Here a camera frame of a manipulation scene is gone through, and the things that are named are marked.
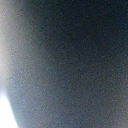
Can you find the dark blue book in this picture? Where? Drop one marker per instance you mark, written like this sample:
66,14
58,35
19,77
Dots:
83,66

